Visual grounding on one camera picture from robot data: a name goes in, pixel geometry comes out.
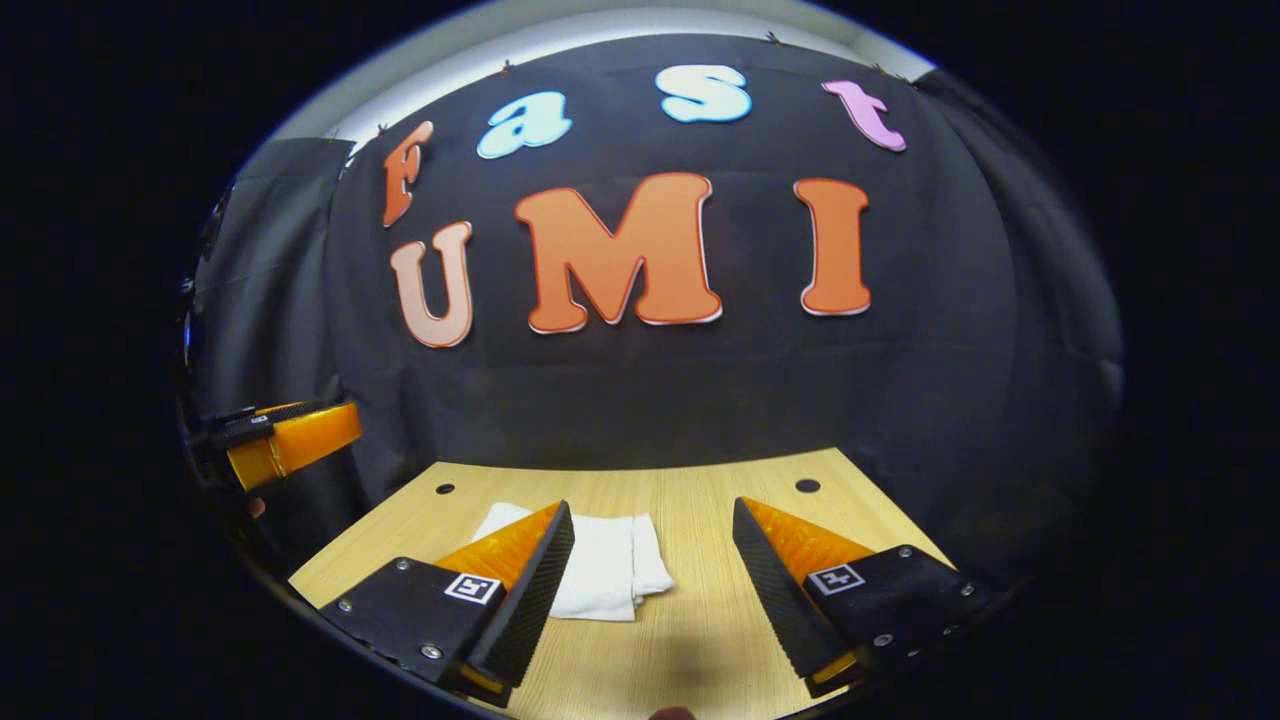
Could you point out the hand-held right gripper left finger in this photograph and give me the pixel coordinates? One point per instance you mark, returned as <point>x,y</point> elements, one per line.
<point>530,610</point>

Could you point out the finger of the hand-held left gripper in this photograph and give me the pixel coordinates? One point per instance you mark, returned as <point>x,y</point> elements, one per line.
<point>300,440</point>

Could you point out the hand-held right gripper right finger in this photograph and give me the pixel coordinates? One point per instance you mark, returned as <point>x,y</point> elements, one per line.
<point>780,610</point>

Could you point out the white jeans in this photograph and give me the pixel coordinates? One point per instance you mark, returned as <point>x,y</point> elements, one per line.
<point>600,565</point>

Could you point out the black backdrop cloth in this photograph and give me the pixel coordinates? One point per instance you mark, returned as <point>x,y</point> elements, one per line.
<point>650,400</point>

